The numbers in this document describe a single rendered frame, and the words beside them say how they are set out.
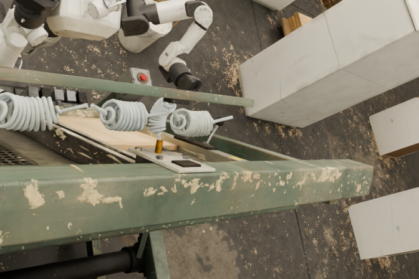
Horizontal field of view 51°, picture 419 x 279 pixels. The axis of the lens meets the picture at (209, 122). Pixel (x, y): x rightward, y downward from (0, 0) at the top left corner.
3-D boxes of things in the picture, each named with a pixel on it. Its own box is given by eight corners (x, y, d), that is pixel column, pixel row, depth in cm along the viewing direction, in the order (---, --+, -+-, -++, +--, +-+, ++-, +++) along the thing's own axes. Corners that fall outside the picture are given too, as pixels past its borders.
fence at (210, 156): (112, 122, 212) (113, 114, 211) (262, 177, 144) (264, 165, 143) (103, 122, 208) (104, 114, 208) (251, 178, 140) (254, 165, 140)
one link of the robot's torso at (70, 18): (22, -39, 180) (60, -63, 154) (96, -17, 203) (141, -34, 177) (17, 33, 179) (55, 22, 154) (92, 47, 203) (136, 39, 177)
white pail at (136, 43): (146, 30, 381) (179, 0, 350) (149, 60, 370) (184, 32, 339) (114, 18, 360) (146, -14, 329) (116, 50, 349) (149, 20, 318)
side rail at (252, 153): (152, 136, 230) (155, 116, 229) (338, 203, 151) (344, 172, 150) (143, 136, 226) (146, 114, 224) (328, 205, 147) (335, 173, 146)
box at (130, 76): (131, 83, 246) (149, 69, 235) (134, 103, 243) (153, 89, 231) (112, 81, 238) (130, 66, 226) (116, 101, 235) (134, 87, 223)
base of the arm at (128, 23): (113, 12, 193) (118, -9, 185) (141, 17, 199) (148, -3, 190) (116, 36, 185) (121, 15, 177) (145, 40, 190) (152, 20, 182)
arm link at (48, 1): (22, -33, 124) (18, -10, 134) (3, -10, 119) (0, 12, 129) (63, -7, 127) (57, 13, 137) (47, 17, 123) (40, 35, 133)
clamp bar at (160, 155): (12, 117, 179) (19, 58, 177) (207, 216, 94) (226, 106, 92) (-14, 116, 172) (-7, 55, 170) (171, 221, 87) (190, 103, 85)
